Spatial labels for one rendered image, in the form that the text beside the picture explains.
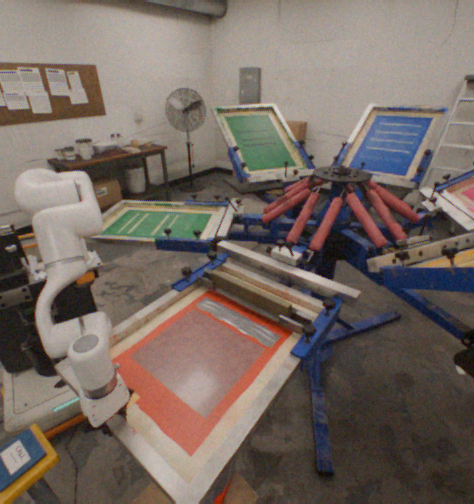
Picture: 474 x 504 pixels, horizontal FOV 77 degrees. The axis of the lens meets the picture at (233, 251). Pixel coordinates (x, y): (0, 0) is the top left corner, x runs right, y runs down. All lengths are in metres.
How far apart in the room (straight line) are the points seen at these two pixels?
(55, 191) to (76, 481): 1.55
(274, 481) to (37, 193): 1.65
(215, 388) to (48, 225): 0.62
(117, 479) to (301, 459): 0.95
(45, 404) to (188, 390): 1.16
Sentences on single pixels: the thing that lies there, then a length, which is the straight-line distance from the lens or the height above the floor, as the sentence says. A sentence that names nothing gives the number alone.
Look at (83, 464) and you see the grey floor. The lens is 2.07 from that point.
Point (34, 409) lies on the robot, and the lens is 2.01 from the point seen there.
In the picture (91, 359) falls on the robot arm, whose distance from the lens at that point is 0.70.
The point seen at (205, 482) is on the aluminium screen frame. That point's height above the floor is 0.99.
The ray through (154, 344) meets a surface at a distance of 1.10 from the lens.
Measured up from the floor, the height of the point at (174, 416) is 0.96.
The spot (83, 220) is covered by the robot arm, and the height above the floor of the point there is 1.47.
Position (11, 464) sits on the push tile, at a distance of 0.99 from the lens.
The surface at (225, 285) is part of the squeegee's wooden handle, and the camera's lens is 1.20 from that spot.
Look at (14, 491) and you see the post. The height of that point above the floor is 0.95.
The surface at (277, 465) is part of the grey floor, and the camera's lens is 1.92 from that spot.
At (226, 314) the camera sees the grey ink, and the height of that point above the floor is 0.96.
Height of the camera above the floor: 1.74
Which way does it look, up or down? 30 degrees down
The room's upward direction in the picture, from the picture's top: 1 degrees counter-clockwise
